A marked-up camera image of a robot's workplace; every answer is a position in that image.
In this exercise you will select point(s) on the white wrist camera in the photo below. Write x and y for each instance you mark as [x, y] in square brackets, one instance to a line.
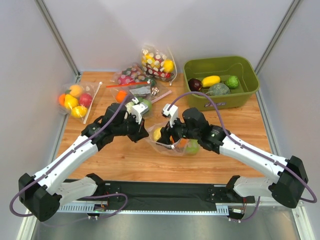
[171, 112]
[138, 109]

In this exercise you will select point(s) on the fake orange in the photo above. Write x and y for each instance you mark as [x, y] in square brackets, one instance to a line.
[183, 142]

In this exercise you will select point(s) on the clear fruit bag left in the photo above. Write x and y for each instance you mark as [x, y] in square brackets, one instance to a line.
[77, 100]

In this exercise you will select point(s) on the green fake custard apple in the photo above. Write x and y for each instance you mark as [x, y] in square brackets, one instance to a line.
[232, 82]

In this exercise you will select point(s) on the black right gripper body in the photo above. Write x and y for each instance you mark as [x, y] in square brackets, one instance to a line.
[169, 133]

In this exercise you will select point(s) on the aluminium cable rail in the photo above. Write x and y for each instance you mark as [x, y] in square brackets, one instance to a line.
[92, 208]

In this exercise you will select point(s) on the yellow fake mango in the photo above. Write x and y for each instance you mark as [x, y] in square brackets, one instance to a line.
[210, 81]

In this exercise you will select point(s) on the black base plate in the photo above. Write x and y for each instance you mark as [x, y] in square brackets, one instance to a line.
[147, 195]

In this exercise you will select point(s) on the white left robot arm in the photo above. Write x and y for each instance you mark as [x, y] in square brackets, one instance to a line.
[45, 191]

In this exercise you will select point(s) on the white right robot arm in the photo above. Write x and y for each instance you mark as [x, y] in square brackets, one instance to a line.
[284, 179]

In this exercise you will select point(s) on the orange fake persimmon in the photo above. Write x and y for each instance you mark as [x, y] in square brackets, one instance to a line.
[120, 96]

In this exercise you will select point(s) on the green fake cabbage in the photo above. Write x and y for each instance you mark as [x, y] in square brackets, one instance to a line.
[148, 112]

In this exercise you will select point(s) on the white fake radish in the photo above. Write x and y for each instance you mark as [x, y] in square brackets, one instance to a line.
[129, 106]

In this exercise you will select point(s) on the dark red fake apple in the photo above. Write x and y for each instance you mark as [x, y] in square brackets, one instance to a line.
[195, 85]

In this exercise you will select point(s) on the fake netted melon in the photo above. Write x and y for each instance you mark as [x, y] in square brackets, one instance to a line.
[218, 89]

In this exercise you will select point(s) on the polka dot zip bag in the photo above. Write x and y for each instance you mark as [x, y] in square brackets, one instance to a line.
[132, 74]

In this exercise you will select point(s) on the yellow fake lemon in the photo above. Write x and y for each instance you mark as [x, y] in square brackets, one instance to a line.
[157, 134]

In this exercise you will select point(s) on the green plastic tub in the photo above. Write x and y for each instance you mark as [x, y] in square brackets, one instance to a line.
[224, 67]

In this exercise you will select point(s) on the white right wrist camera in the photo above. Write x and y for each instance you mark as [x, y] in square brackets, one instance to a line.
[171, 112]

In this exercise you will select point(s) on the polka dot drawstring bag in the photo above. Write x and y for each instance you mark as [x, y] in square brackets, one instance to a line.
[159, 63]

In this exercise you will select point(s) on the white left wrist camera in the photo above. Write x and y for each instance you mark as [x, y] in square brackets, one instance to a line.
[138, 109]

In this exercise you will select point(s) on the clear pink zip top bag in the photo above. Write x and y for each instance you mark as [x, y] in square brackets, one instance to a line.
[169, 150]

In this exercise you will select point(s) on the clear vegetable zip bag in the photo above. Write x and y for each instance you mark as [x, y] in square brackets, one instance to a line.
[141, 90]

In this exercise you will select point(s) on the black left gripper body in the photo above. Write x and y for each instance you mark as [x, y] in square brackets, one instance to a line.
[139, 130]

